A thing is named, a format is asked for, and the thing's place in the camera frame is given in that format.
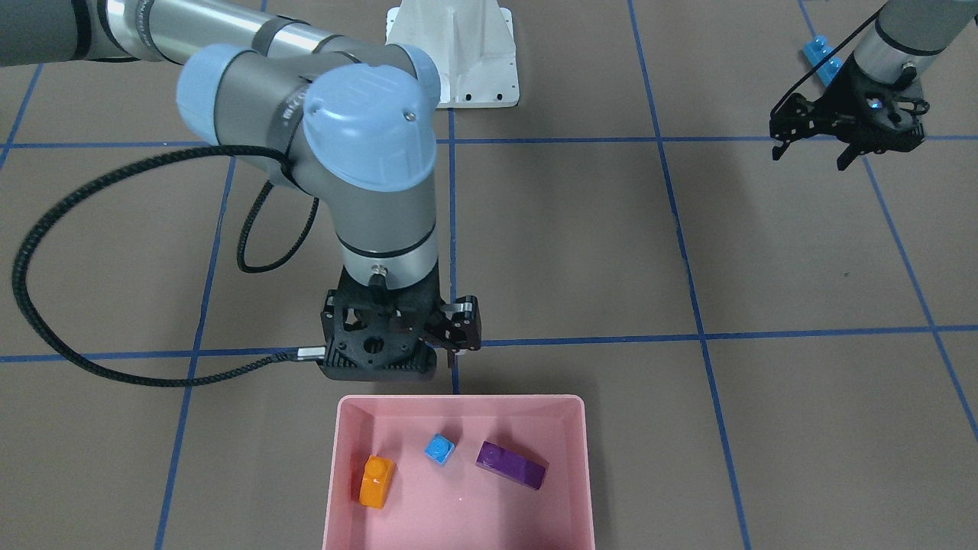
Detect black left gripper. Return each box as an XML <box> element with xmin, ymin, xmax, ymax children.
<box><xmin>769</xmin><ymin>59</ymin><xmax>927</xmax><ymax>171</ymax></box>

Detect orange toy block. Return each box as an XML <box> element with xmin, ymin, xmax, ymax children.
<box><xmin>358</xmin><ymin>454</ymin><xmax>396</xmax><ymax>509</ymax></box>

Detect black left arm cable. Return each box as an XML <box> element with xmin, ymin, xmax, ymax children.
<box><xmin>770</xmin><ymin>6</ymin><xmax>887</xmax><ymax>123</ymax></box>

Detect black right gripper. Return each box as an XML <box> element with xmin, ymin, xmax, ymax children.
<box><xmin>319</xmin><ymin>269</ymin><xmax>482</xmax><ymax>382</ymax></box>

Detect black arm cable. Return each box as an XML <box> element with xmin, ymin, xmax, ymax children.
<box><xmin>11</xmin><ymin>145</ymin><xmax>331</xmax><ymax>388</ymax></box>
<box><xmin>770</xmin><ymin>6</ymin><xmax>887</xmax><ymax>123</ymax></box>

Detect white camera stand base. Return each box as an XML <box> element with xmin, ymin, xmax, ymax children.
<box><xmin>385</xmin><ymin>1</ymin><xmax>520</xmax><ymax>108</ymax></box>

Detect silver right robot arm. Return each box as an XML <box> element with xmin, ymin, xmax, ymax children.
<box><xmin>2</xmin><ymin>1</ymin><xmax>482</xmax><ymax>387</ymax></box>

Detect pink plastic box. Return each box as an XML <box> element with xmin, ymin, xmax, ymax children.
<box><xmin>322</xmin><ymin>394</ymin><xmax>596</xmax><ymax>549</ymax></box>

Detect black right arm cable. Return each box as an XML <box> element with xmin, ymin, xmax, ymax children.
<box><xmin>11</xmin><ymin>145</ymin><xmax>331</xmax><ymax>388</ymax></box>

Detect purple toy block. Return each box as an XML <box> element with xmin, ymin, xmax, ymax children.
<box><xmin>475</xmin><ymin>441</ymin><xmax>547</xmax><ymax>490</ymax></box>

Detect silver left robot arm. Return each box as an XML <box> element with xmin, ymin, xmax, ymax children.
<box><xmin>769</xmin><ymin>1</ymin><xmax>976</xmax><ymax>170</ymax></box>

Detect small blue toy block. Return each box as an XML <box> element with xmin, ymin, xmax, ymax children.
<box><xmin>425</xmin><ymin>434</ymin><xmax>455</xmax><ymax>466</ymax></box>

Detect long blue four-stud block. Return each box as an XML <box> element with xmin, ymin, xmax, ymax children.
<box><xmin>802</xmin><ymin>35</ymin><xmax>844</xmax><ymax>88</ymax></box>

